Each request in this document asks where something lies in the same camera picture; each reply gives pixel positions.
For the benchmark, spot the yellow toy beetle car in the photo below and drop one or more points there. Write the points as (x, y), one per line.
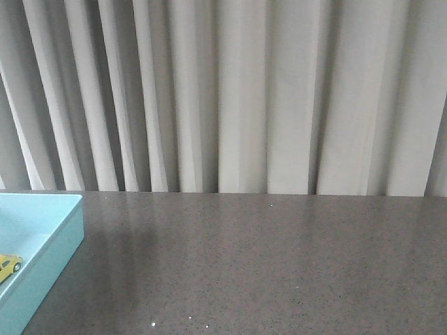
(9, 264)

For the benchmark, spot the grey pleated curtain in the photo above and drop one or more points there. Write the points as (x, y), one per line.
(283, 97)

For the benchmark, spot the light blue plastic box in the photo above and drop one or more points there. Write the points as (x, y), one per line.
(44, 230)

